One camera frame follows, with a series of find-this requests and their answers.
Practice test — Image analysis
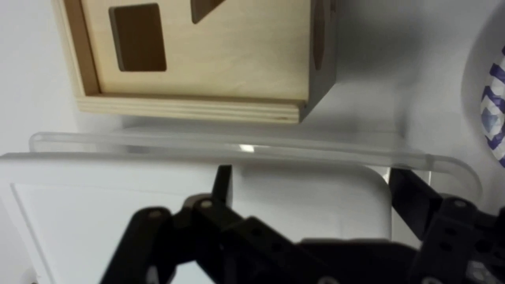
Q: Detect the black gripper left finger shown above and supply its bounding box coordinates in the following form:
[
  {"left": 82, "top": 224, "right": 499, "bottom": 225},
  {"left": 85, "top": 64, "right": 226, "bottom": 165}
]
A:
[{"left": 98, "top": 164, "right": 317, "bottom": 284}]

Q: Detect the wooden shape sorter box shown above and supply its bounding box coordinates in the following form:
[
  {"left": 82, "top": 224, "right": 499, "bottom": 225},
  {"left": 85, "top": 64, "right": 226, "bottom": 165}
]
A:
[{"left": 52, "top": 0, "right": 339, "bottom": 126}]

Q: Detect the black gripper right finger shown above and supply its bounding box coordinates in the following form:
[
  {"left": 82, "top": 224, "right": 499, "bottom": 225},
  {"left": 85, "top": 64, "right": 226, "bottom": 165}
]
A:
[{"left": 390, "top": 167, "right": 505, "bottom": 284}]

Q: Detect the translucent plastic container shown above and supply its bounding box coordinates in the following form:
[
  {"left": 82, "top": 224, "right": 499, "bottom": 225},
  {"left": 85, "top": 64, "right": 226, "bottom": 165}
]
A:
[{"left": 27, "top": 129, "right": 484, "bottom": 202}]

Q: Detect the white blue patterned bowl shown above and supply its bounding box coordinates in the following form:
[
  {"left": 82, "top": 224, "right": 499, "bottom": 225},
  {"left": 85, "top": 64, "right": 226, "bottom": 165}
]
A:
[{"left": 461, "top": 4, "right": 505, "bottom": 170}]

